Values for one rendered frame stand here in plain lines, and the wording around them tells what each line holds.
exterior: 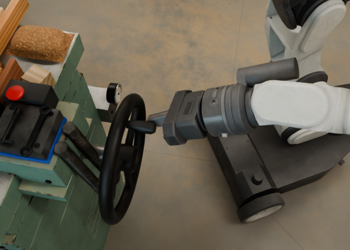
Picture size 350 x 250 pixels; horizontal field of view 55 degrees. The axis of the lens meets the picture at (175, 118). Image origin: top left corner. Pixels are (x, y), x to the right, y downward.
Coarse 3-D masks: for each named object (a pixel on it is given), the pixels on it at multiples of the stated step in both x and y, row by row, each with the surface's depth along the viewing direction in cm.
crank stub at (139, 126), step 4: (128, 120) 66; (132, 120) 66; (136, 120) 66; (128, 124) 66; (132, 124) 65; (136, 124) 65; (140, 124) 65; (144, 124) 65; (148, 124) 65; (152, 124) 65; (128, 128) 66; (132, 128) 66; (136, 128) 65; (140, 128) 65; (144, 128) 65; (148, 128) 65; (152, 128) 65; (144, 132) 65; (148, 132) 65; (152, 132) 65
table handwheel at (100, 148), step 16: (128, 96) 69; (128, 112) 66; (144, 112) 82; (112, 128) 62; (96, 144) 76; (112, 144) 61; (128, 144) 75; (112, 160) 61; (128, 160) 72; (112, 176) 61; (128, 176) 79; (112, 192) 63; (128, 192) 82; (112, 208) 65; (112, 224) 70
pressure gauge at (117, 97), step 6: (114, 84) 100; (120, 84) 102; (108, 90) 99; (114, 90) 99; (120, 90) 104; (108, 96) 100; (114, 96) 99; (120, 96) 105; (108, 102) 102; (114, 102) 101
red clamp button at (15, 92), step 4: (12, 88) 58; (16, 88) 58; (20, 88) 58; (8, 92) 58; (12, 92) 58; (16, 92) 58; (20, 92) 58; (8, 96) 58; (12, 96) 58; (16, 96) 58; (20, 96) 58; (12, 100) 58; (16, 100) 58
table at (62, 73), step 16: (80, 48) 84; (32, 64) 77; (48, 64) 77; (64, 64) 77; (64, 80) 78; (0, 176) 63; (16, 176) 64; (0, 192) 62; (16, 192) 65; (32, 192) 65; (48, 192) 65; (64, 192) 65; (0, 208) 61; (0, 224) 61; (0, 240) 62
